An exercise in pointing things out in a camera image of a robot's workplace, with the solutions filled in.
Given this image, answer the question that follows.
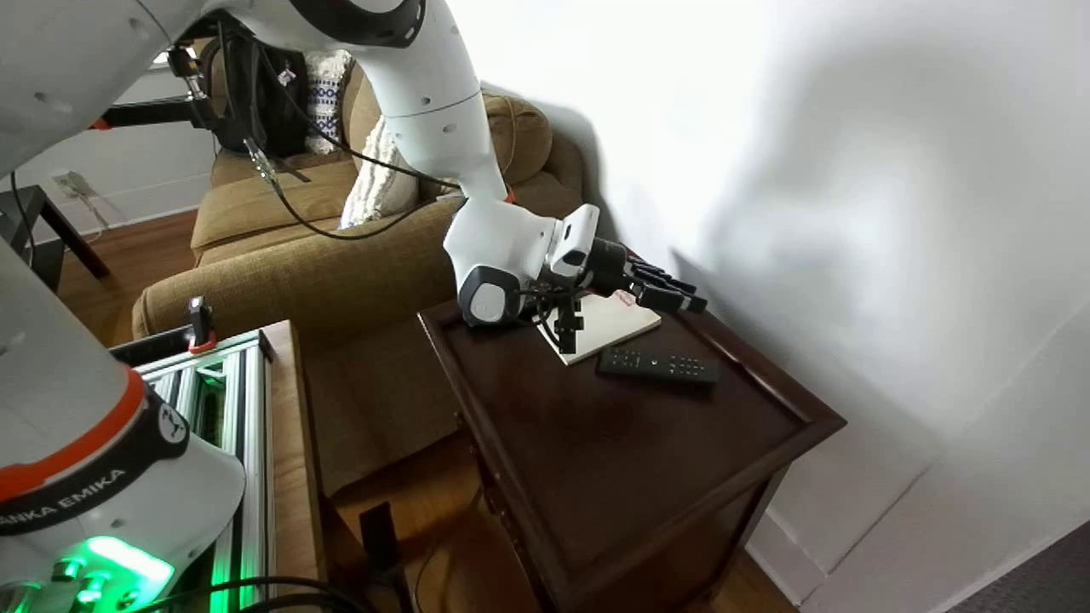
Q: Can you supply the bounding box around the white patterned pillow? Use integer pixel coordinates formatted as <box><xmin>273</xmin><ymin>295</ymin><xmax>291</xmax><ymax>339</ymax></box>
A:
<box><xmin>308</xmin><ymin>51</ymin><xmax>419</xmax><ymax>232</ymax></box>

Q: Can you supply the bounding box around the white paperback book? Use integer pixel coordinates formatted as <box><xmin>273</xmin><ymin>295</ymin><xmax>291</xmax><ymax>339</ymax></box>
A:
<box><xmin>539</xmin><ymin>289</ymin><xmax>660</xmax><ymax>364</ymax></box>

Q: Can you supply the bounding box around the wrist camera white gray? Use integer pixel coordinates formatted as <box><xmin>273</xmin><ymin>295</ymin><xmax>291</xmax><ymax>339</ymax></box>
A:
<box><xmin>548</xmin><ymin>205</ymin><xmax>601</xmax><ymax>280</ymax></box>

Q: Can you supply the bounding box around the small black side table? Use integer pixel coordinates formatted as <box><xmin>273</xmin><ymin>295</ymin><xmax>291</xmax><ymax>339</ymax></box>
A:
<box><xmin>0</xmin><ymin>189</ymin><xmax>108</xmax><ymax>286</ymax></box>

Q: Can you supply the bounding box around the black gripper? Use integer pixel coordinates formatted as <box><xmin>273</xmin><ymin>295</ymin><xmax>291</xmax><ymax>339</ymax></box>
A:
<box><xmin>532</xmin><ymin>239</ymin><xmax>705</xmax><ymax>353</ymax></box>

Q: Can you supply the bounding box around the aluminum frame robot stand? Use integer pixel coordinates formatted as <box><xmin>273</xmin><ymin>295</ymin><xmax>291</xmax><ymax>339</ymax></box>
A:
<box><xmin>123</xmin><ymin>295</ymin><xmax>317</xmax><ymax>613</ymax></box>

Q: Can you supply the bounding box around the black cable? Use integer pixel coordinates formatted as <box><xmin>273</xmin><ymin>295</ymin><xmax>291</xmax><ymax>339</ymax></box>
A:
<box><xmin>167</xmin><ymin>10</ymin><xmax>470</xmax><ymax>244</ymax></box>

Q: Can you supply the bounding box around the tan fabric couch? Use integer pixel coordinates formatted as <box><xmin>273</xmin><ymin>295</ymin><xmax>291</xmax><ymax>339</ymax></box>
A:
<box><xmin>131</xmin><ymin>55</ymin><xmax>592</xmax><ymax>482</ymax></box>

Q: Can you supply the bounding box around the dark brown wooden side table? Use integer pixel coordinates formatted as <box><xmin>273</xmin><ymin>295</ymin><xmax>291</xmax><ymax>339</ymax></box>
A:
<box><xmin>419</xmin><ymin>302</ymin><xmax>843</xmax><ymax>613</ymax></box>

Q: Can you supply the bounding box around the gray remote control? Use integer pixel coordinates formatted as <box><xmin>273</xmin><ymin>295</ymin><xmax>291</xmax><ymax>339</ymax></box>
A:
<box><xmin>595</xmin><ymin>351</ymin><xmax>721</xmax><ymax>390</ymax></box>

